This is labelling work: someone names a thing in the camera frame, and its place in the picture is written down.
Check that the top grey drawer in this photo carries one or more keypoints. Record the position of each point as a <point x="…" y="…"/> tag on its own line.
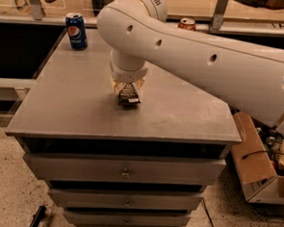
<point x="123" y="169"/>

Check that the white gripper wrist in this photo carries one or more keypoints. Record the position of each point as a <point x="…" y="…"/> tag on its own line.
<point x="129" y="75"/>

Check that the bottom grey drawer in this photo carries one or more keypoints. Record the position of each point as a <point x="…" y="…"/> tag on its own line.
<point x="127" y="218"/>

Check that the black tool on floor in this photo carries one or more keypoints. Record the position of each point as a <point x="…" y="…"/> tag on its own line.
<point x="38" y="216"/>

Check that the black rxbar chocolate bar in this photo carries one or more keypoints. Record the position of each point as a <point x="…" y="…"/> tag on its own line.
<point x="128" y="96"/>

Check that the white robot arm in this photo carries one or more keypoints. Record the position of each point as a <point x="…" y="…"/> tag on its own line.
<point x="247" y="76"/>

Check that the grey drawer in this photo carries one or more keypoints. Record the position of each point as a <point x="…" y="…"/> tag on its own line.
<point x="123" y="169"/>
<point x="127" y="218"/>
<point x="125" y="199"/>

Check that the grey drawer cabinet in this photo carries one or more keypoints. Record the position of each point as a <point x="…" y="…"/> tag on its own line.
<point x="71" y="109"/>

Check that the open cardboard box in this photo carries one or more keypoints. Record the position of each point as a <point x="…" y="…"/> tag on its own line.
<point x="259" y="180"/>

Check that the middle grey drawer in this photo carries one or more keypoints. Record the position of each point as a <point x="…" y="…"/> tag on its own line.
<point x="125" y="199"/>

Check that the orange soda can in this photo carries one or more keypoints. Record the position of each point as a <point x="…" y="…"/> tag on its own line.
<point x="187" y="24"/>

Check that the blue pepsi can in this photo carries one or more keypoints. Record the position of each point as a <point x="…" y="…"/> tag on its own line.
<point x="76" y="31"/>

